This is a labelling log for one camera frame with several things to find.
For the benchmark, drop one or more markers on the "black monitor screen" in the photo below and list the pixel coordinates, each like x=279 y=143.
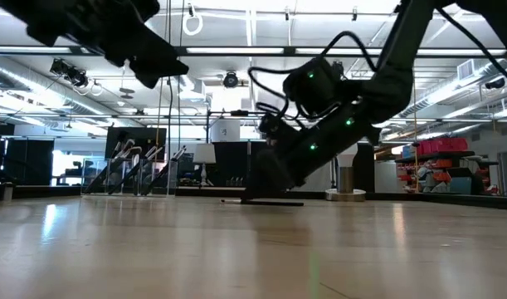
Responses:
x=153 y=135

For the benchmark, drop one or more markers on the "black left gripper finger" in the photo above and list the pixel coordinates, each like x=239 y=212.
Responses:
x=157 y=56
x=151 y=76

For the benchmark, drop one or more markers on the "black ceiling dome camera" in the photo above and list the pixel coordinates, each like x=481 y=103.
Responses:
x=230 y=79

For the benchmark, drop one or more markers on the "grey hanging cloth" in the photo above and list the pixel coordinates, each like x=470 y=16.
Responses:
x=323 y=178

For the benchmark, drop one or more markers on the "clear acrylic container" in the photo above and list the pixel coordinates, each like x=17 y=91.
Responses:
x=170 y=187

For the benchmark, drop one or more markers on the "blue box with plants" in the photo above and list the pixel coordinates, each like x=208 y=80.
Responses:
x=72 y=171

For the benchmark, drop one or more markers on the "black pipe frame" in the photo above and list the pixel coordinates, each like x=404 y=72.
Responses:
x=207 y=128

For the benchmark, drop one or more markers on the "black wall speaker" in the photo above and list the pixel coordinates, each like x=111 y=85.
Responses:
x=495 y=83

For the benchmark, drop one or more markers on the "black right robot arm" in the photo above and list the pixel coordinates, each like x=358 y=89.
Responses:
x=386 y=87

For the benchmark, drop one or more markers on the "black room divider panel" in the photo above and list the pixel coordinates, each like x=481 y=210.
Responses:
x=29 y=162

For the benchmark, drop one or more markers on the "blue storage bin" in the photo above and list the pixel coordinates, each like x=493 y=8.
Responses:
x=408 y=151

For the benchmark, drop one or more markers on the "white light bulb lamp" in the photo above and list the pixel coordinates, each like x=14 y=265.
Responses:
x=345 y=195

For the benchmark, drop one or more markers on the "black storage shelf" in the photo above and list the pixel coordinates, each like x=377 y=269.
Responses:
x=435 y=155

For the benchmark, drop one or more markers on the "black overhead frame bar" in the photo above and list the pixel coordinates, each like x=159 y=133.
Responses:
x=290 y=51

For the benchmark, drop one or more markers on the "black overhead camera rig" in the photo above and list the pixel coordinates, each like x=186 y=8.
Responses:
x=68 y=74

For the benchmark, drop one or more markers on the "black table edge rail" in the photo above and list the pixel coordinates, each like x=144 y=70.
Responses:
x=444 y=198

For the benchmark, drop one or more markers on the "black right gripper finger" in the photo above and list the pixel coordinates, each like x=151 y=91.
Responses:
x=253 y=194
x=269 y=172

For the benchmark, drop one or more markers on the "small grey cup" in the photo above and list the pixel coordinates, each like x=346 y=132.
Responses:
x=8 y=193

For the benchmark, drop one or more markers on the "black tall panel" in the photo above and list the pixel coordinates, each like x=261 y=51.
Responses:
x=365 y=174

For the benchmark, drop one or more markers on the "white-shade table lamp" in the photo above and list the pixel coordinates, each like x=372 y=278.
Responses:
x=204 y=153

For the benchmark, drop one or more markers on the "black backdrop curtain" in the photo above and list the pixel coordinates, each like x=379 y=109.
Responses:
x=232 y=162

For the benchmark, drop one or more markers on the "red storage bin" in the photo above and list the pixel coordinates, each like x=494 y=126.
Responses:
x=440 y=145
x=459 y=144
x=423 y=148

